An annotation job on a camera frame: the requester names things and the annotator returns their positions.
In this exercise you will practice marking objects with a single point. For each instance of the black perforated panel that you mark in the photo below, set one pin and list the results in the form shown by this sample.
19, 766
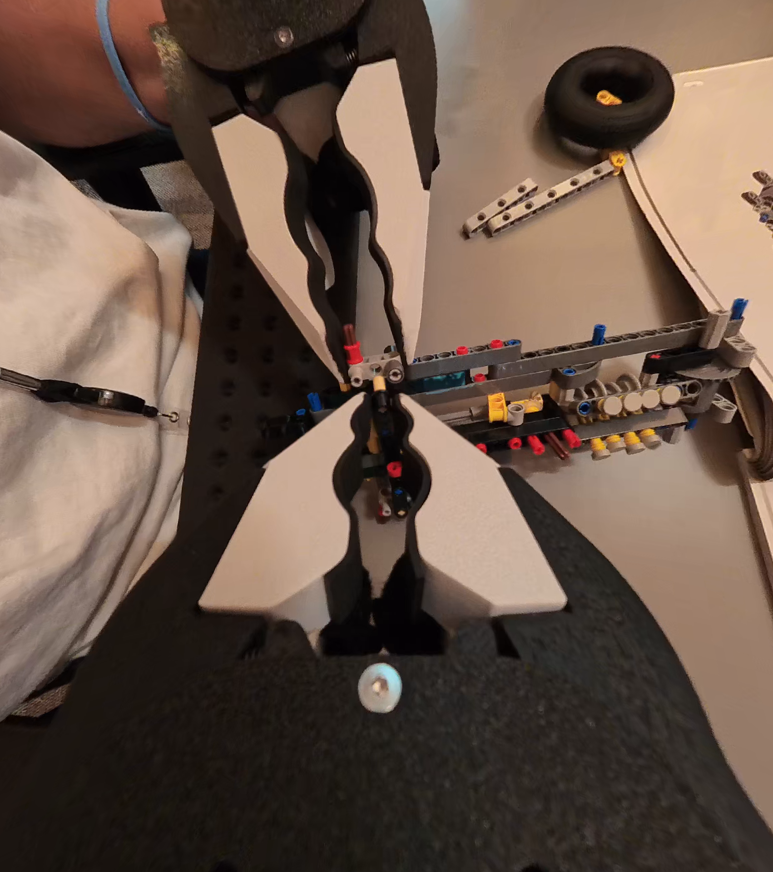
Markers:
236, 375

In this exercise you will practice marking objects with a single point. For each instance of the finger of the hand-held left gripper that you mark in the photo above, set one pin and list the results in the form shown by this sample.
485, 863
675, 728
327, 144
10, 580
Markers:
257, 204
393, 170

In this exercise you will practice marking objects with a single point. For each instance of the blue wristband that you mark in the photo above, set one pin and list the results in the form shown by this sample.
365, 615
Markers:
121, 68

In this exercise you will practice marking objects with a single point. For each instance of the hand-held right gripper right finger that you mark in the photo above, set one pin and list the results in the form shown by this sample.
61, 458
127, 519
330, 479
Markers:
489, 538

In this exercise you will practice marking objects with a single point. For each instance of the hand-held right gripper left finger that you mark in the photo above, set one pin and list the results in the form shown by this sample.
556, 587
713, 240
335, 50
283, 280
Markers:
277, 538

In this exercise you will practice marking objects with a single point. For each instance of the yellow lego connector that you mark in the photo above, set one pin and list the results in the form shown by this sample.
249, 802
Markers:
608, 97

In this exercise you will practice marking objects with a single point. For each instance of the short light grey lego beam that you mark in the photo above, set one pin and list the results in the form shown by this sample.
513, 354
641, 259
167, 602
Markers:
495, 208

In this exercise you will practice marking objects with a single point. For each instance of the lego chassis assembly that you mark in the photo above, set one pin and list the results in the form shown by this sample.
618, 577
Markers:
632, 337

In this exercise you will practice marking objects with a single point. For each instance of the person's left forearm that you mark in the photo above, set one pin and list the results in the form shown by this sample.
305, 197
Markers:
39, 68

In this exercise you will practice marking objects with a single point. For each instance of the lego instruction booklet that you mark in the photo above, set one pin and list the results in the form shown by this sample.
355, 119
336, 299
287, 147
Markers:
713, 204

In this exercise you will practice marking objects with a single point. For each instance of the person in white shirt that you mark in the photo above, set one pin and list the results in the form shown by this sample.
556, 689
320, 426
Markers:
53, 409

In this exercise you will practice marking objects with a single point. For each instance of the black rubber lego tire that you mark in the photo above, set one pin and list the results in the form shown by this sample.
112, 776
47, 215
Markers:
563, 88

